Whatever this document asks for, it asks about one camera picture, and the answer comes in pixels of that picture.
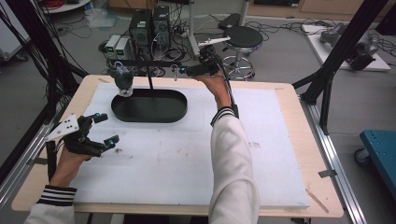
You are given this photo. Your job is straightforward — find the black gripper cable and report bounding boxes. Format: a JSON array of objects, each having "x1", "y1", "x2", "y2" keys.
[
  {"x1": 214, "y1": 50, "x2": 240, "y2": 120},
  {"x1": 45, "y1": 140, "x2": 59, "y2": 182}
]

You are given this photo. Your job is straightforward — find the black round stool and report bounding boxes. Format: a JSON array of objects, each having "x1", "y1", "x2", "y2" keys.
[{"x1": 221, "y1": 25, "x2": 264, "y2": 81}]

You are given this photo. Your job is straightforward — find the black computer tower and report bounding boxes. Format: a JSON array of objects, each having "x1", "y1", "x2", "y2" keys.
[
  {"x1": 128, "y1": 8, "x2": 154, "y2": 59},
  {"x1": 151, "y1": 5, "x2": 172, "y2": 49}
]

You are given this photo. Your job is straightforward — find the person's right hand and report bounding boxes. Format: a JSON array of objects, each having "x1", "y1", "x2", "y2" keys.
[{"x1": 191, "y1": 73, "x2": 233, "y2": 110}]

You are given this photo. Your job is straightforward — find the black frame post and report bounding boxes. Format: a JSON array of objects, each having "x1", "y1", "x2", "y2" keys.
[
  {"x1": 4, "y1": 0, "x2": 89, "y2": 125},
  {"x1": 291, "y1": 0, "x2": 390, "y2": 135}
]

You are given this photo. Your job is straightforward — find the blue cart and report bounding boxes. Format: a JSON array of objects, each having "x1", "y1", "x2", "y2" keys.
[{"x1": 353, "y1": 129, "x2": 396, "y2": 201}]

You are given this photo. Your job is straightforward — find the grey plush mouse toy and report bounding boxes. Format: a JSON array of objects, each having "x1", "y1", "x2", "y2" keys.
[{"x1": 106, "y1": 61, "x2": 135, "y2": 98}]

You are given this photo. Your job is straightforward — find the silver carabiner clip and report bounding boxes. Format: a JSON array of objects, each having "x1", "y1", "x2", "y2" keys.
[{"x1": 170, "y1": 63, "x2": 180, "y2": 82}]

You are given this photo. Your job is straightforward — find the white board with grey device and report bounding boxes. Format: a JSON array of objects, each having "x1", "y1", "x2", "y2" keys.
[{"x1": 300, "y1": 21, "x2": 392, "y2": 73}]

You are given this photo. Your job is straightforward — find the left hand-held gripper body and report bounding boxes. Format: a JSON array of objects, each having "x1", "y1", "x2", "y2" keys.
[{"x1": 44, "y1": 113, "x2": 106, "y2": 159}]

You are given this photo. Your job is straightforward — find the aluminium table rail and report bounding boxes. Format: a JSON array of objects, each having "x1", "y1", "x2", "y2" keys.
[
  {"x1": 0, "y1": 102, "x2": 64, "y2": 204},
  {"x1": 299, "y1": 94, "x2": 369, "y2": 224}
]

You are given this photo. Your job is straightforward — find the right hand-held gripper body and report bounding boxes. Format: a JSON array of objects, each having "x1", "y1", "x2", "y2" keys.
[{"x1": 197, "y1": 35, "x2": 232, "y2": 77}]

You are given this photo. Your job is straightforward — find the person's left hand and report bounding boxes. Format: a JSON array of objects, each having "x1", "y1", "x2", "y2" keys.
[{"x1": 49, "y1": 145, "x2": 94, "y2": 189}]

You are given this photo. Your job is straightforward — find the white foam mat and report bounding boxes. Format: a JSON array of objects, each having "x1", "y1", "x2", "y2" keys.
[{"x1": 72, "y1": 82, "x2": 311, "y2": 209}]

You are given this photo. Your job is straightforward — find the black rack with tray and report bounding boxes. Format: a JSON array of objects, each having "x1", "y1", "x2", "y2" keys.
[{"x1": 109, "y1": 59, "x2": 189, "y2": 124}]

